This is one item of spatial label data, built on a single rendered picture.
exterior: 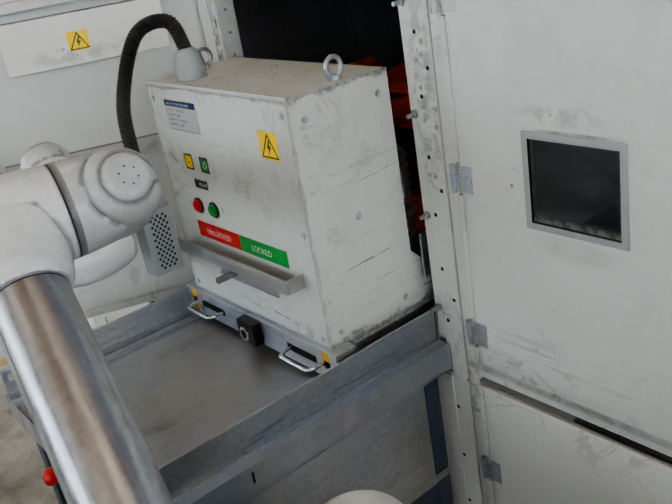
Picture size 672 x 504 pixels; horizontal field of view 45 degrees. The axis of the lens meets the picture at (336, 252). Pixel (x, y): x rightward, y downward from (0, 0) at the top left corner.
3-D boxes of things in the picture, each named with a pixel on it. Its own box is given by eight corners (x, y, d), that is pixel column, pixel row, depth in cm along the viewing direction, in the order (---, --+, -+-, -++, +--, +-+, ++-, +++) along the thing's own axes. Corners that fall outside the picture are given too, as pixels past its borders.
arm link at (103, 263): (69, 296, 166) (40, 238, 166) (139, 266, 173) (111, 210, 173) (76, 288, 156) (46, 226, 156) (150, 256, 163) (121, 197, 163)
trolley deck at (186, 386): (151, 564, 126) (141, 534, 124) (13, 417, 172) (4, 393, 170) (452, 368, 162) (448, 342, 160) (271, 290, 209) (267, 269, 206)
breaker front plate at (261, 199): (327, 358, 150) (279, 104, 131) (194, 292, 186) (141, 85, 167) (333, 355, 151) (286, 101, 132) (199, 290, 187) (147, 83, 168)
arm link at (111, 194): (132, 152, 122) (42, 181, 117) (150, 113, 106) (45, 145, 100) (166, 233, 122) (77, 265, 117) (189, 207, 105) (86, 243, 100)
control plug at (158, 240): (157, 278, 173) (136, 201, 166) (146, 273, 176) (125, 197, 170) (188, 265, 177) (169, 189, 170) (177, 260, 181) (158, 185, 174)
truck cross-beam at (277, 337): (340, 384, 150) (335, 356, 147) (191, 307, 190) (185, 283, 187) (360, 372, 152) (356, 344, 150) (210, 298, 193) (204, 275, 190)
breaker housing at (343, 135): (334, 357, 150) (286, 98, 131) (196, 290, 187) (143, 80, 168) (512, 255, 178) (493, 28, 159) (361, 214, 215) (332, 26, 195)
